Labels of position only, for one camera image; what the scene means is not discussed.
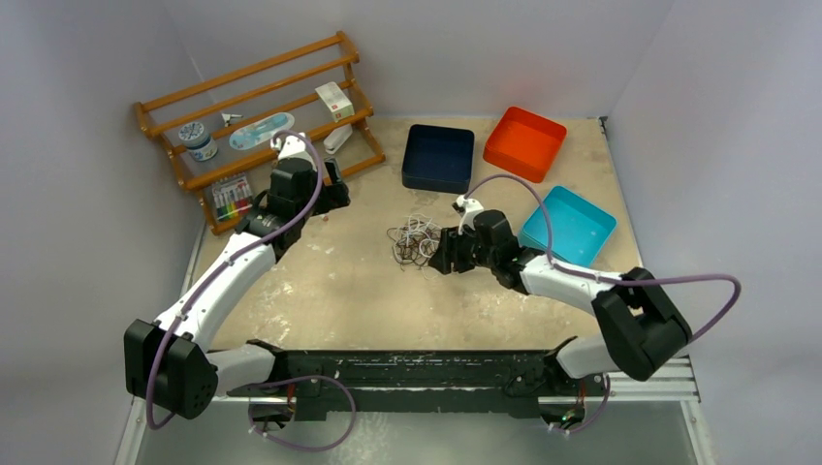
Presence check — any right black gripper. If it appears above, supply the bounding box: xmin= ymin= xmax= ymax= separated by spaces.
xmin=428 ymin=223 xmax=498 ymax=275

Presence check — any brown cable bundle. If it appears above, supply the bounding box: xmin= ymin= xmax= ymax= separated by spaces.
xmin=386 ymin=214 xmax=444 ymax=272

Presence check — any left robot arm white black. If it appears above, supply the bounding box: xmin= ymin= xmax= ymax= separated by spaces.
xmin=124 ymin=157 xmax=350 ymax=419

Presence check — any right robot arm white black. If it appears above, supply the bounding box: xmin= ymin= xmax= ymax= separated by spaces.
xmin=428 ymin=210 xmax=693 ymax=394

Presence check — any white stapler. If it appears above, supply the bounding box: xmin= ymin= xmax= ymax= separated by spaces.
xmin=323 ymin=124 xmax=353 ymax=155

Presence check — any white red small box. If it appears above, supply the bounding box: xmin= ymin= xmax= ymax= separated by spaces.
xmin=315 ymin=82 xmax=355 ymax=122

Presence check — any dark navy square tray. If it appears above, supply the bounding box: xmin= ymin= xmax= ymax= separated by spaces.
xmin=401 ymin=124 xmax=475 ymax=195

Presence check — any coloured marker set pack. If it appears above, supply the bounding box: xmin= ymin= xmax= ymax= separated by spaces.
xmin=211 ymin=173 xmax=254 ymax=222

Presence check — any oval blue white package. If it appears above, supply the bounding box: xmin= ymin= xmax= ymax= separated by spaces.
xmin=229 ymin=112 xmax=295 ymax=150

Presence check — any cyan square tray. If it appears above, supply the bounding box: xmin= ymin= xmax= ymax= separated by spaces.
xmin=542 ymin=185 xmax=617 ymax=267

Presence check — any orange square tray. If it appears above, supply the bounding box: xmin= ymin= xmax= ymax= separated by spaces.
xmin=483 ymin=107 xmax=568 ymax=183

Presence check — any wooden three-tier rack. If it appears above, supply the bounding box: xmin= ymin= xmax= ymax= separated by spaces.
xmin=135 ymin=30 xmax=387 ymax=236

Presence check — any small metal clip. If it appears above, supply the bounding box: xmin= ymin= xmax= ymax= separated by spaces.
xmin=221 ymin=112 xmax=243 ymax=127

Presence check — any blue white round jar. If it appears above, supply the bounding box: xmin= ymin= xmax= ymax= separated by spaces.
xmin=177 ymin=121 xmax=218 ymax=162

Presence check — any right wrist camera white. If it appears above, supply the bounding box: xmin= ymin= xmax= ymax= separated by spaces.
xmin=452 ymin=195 xmax=485 ymax=235

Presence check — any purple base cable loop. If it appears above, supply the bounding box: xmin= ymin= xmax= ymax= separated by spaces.
xmin=247 ymin=376 xmax=359 ymax=454

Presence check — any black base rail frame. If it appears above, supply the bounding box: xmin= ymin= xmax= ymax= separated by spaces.
xmin=229 ymin=349 xmax=605 ymax=423

